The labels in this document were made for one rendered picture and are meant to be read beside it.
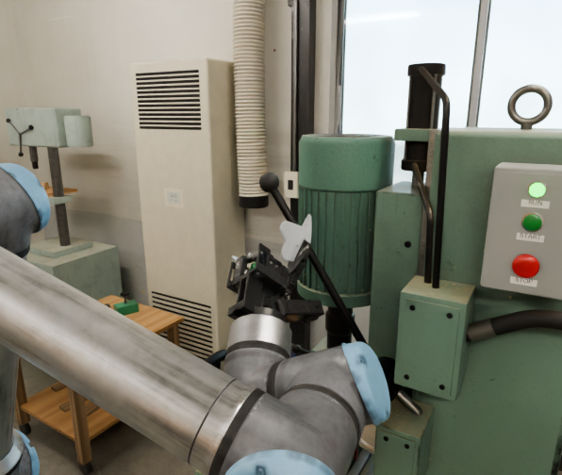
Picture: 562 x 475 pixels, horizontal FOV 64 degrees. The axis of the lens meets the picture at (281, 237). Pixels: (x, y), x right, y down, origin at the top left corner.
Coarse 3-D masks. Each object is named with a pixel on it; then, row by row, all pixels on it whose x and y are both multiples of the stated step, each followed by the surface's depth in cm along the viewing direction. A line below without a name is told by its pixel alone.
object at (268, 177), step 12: (264, 180) 76; (276, 180) 76; (276, 192) 76; (288, 216) 76; (312, 252) 76; (312, 264) 76; (324, 276) 75; (336, 300) 75; (348, 312) 75; (348, 324) 75; (360, 336) 74; (384, 360) 74; (384, 372) 72; (396, 384) 71; (396, 396) 73; (408, 396) 73; (408, 408) 72; (420, 408) 72
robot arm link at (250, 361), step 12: (228, 348) 61; (240, 348) 59; (252, 348) 59; (264, 348) 59; (276, 348) 60; (228, 360) 59; (240, 360) 58; (252, 360) 57; (264, 360) 58; (276, 360) 58; (228, 372) 58; (240, 372) 56; (252, 372) 56; (264, 372) 54; (252, 384) 54; (264, 384) 53
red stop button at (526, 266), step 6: (516, 258) 56; (522, 258) 56; (528, 258) 55; (534, 258) 55; (516, 264) 56; (522, 264) 56; (528, 264) 55; (534, 264) 55; (516, 270) 56; (522, 270) 56; (528, 270) 56; (534, 270) 55; (522, 276) 56; (528, 276) 56
